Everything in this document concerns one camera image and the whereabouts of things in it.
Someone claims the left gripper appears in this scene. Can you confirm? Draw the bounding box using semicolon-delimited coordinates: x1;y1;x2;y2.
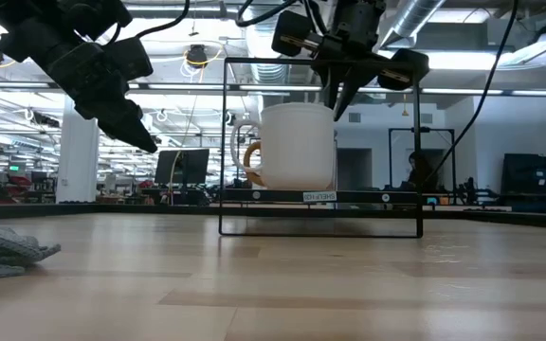
0;27;159;153

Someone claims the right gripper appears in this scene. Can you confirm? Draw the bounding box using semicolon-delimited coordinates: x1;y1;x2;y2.
271;0;430;122

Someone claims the white ceramic mug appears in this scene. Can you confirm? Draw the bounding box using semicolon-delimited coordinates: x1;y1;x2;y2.
229;102;337;191

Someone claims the white building column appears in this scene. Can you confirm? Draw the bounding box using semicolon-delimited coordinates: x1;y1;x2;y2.
56;94;100;204

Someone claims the dark background monitor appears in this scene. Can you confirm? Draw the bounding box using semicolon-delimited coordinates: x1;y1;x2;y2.
154;148;210;187

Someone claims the person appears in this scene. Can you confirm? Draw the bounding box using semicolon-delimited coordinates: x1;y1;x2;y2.
398;150;440;193

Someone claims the black equipment cabinet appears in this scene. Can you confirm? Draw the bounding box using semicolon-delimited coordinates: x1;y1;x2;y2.
502;152;546;214

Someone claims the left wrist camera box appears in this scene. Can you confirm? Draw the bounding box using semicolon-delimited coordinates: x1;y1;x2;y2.
104;36;155;81

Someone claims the silver ventilation duct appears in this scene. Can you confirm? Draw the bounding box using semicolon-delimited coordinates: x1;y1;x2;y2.
244;21;299;86
379;0;447;48

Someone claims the black aluminium table frame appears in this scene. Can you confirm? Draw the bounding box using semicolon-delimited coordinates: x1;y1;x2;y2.
0;201;546;232

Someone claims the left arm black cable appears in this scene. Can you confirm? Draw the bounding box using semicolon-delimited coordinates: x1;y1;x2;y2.
134;0;192;40

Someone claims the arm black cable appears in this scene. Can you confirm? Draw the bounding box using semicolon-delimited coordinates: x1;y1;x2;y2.
422;0;520;187
134;0;192;40

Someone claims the wooden shelf with black frame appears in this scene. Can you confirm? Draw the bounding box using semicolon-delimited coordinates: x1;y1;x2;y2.
218;56;425;239

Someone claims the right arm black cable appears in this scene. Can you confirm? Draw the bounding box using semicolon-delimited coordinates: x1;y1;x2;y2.
422;0;520;187

